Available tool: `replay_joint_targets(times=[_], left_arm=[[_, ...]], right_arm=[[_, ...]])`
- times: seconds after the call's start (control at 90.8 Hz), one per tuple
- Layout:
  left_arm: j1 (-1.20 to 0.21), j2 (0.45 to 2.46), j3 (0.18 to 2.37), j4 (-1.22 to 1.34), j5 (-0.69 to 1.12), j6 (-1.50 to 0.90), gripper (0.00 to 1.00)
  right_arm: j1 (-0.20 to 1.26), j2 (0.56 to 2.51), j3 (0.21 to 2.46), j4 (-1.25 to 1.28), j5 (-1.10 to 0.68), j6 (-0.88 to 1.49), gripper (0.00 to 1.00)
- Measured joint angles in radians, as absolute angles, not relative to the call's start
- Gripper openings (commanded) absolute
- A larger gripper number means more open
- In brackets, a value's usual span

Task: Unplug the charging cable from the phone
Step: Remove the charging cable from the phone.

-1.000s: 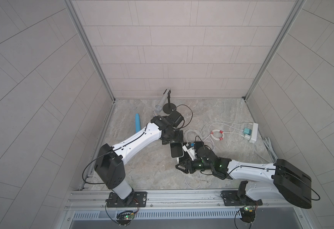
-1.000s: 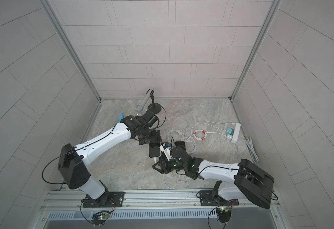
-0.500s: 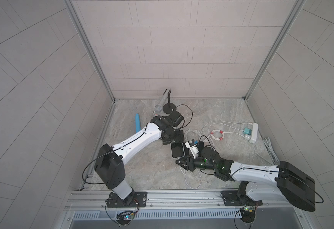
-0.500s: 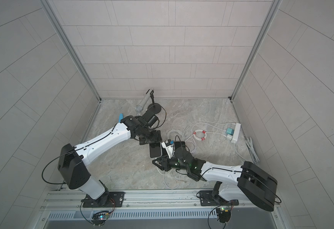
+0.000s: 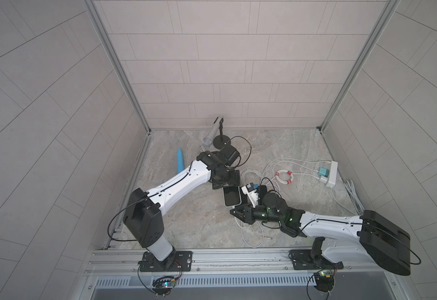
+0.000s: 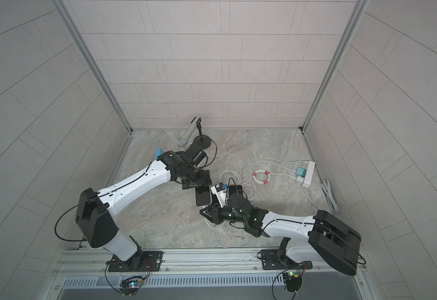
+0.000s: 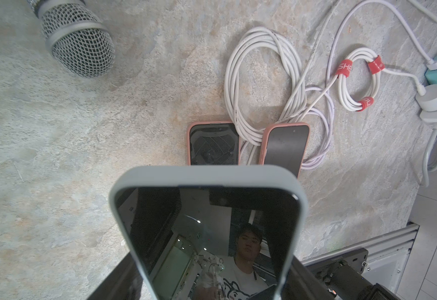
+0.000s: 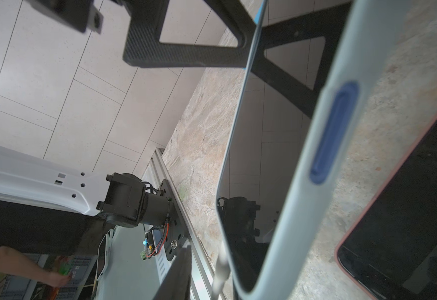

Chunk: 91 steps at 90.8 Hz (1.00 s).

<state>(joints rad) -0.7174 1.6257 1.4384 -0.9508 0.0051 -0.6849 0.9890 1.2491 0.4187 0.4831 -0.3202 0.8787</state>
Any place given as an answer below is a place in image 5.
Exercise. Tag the white power strip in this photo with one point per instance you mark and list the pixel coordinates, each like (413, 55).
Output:
(332, 175)

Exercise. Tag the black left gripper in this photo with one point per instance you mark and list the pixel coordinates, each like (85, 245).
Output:
(226, 179)

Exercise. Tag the phone with pink case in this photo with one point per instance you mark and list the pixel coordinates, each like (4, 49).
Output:
(232, 196)

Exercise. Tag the white silver microphone in stand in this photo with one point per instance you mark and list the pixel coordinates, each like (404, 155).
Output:
(208, 140)

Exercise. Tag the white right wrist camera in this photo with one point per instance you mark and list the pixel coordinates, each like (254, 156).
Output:
(251, 190)

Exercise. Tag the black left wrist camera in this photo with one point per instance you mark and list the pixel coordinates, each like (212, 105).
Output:
(228, 155)

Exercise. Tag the coiled white cable red ties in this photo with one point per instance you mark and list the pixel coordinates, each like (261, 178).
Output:
(283, 171)

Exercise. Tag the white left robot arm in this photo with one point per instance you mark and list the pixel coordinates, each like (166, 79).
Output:
(144, 213)

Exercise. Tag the aluminium front rail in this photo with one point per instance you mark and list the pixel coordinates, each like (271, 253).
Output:
(217, 268)

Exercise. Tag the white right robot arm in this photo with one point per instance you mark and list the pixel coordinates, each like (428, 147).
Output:
(366, 238)

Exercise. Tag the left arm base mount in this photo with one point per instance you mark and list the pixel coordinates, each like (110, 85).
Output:
(175, 262)

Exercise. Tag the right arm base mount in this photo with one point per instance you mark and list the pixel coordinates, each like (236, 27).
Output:
(302, 259)

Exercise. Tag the teal charger plug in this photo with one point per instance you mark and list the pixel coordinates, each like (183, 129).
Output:
(323, 172)

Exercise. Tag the black microphone stand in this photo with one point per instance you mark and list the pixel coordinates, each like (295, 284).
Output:
(220, 140)

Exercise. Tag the blue microphone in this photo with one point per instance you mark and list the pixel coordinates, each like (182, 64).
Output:
(180, 161)

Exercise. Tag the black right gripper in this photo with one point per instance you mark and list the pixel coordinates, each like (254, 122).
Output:
(247, 214)

